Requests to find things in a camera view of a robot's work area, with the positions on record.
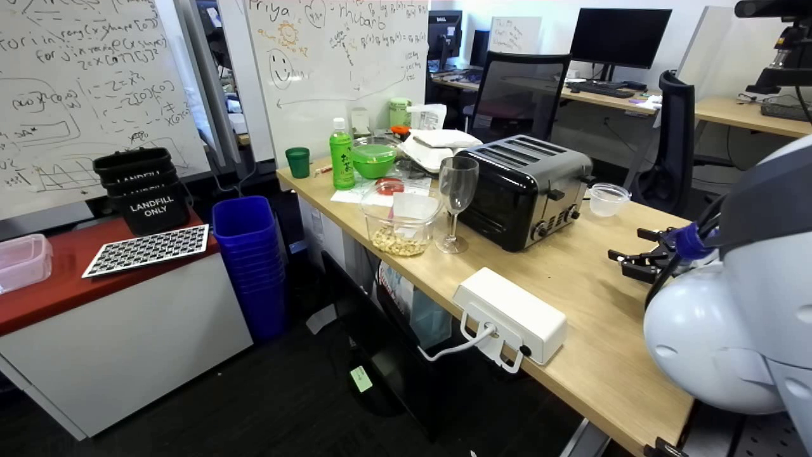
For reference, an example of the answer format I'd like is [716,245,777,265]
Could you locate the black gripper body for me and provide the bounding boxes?
[636,227,707,279]

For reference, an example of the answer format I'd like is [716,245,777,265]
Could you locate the black and silver toaster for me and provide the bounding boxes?
[462,134,594,252]

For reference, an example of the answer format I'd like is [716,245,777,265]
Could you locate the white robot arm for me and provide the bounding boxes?
[615,134,812,452]

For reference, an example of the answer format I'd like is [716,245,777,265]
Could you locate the black chair back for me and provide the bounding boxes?
[636,71,694,209]

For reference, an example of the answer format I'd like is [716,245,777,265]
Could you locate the small clear plastic cup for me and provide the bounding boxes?
[589,183,632,219]

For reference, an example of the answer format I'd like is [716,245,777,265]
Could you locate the white power box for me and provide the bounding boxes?
[451,268,568,373]

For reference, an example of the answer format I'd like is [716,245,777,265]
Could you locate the clear wine glass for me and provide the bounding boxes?
[439,153,480,252]

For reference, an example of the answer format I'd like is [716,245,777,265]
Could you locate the black mesh office chair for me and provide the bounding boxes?
[470,52,570,142]

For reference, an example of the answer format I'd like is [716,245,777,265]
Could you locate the black computer monitor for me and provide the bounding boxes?
[570,9,669,81]

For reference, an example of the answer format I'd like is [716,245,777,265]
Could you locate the clear glass bowl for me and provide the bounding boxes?
[365,206,432,260]

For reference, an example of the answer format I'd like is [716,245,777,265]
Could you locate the stack of white plates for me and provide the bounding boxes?
[399,129,480,172]

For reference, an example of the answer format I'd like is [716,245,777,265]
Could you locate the white mug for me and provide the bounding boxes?
[409,105,446,129]

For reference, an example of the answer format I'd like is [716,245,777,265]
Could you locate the red small dish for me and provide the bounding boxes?
[375,179,404,195]

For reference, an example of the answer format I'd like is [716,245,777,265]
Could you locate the green plastic bowl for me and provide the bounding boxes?
[352,145,395,181]

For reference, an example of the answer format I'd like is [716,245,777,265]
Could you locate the light green cup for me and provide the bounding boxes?
[387,100,410,127]

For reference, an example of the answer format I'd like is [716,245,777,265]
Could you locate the green plastic bottle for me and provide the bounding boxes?
[329,118,354,190]

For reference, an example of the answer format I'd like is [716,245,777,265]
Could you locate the dark green cup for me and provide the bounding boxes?
[283,147,309,179]

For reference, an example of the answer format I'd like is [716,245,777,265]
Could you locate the right whiteboard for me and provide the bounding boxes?
[247,0,428,157]

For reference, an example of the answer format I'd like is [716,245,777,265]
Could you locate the whiteboard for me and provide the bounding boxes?
[0,0,207,219]
[247,0,428,157]

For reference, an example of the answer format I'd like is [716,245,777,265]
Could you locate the stacked blue bins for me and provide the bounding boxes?
[212,195,286,344]

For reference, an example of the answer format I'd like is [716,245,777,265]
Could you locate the stacked black bins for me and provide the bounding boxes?
[92,147,191,233]

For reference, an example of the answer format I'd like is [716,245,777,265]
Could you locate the red top white cabinet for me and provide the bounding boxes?
[0,219,252,443]

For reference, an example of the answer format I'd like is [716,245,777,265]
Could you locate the left whiteboard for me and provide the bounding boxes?
[0,0,207,219]

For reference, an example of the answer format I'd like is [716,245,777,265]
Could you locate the clear plastic container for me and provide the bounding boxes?
[0,233,51,296]

